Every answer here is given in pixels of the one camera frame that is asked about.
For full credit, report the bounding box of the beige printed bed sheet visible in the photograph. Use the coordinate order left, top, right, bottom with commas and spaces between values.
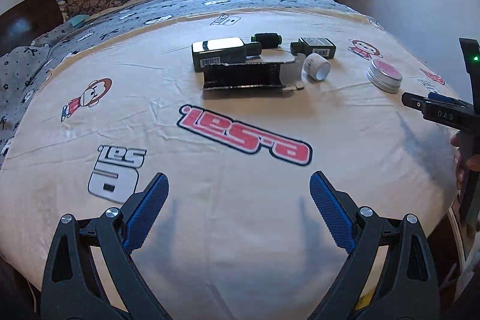
1, 10, 456, 319

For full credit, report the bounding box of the dark wooden headboard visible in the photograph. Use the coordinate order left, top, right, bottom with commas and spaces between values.
0, 0, 64, 56

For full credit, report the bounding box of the black thread spool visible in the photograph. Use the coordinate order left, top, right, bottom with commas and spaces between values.
250, 32, 282, 49

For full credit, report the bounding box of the large dark green bottle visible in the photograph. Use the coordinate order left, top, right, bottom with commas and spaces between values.
191, 37, 262, 72

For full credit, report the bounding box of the right human hand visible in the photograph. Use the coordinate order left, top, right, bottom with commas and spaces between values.
450, 132, 480, 191

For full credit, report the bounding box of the round silver tin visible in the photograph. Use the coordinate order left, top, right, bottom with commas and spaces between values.
366, 59, 403, 94

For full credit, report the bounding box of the white tape roll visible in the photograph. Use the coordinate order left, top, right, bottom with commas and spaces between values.
303, 53, 331, 81

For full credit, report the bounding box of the grey patterned duvet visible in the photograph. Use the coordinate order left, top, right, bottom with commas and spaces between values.
1, 0, 351, 155

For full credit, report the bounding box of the small dark green bottle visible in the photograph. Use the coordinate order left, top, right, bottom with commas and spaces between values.
289, 37, 336, 59

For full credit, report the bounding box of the black cardboard box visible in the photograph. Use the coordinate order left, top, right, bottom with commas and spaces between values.
202, 54, 306, 91

